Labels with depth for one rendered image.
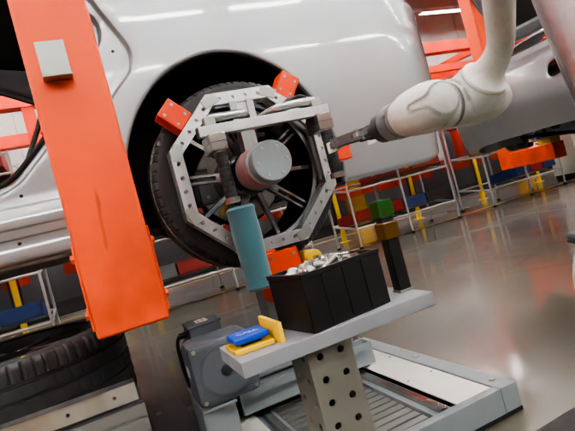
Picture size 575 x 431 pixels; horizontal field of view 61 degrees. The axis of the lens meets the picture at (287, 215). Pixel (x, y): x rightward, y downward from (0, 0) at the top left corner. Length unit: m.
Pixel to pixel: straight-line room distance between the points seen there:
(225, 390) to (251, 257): 0.38
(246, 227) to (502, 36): 0.83
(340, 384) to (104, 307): 0.53
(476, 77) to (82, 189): 0.89
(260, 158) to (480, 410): 0.92
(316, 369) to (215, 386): 0.45
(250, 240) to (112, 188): 0.47
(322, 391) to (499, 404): 0.64
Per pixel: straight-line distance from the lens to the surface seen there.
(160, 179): 1.64
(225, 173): 1.36
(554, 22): 0.62
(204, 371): 1.36
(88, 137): 1.19
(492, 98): 1.18
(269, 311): 1.78
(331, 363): 1.00
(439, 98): 1.06
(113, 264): 1.15
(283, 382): 1.69
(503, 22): 1.06
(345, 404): 1.04
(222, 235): 1.57
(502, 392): 1.51
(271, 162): 1.49
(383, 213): 1.08
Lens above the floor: 0.69
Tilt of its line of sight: level
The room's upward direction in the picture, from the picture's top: 15 degrees counter-clockwise
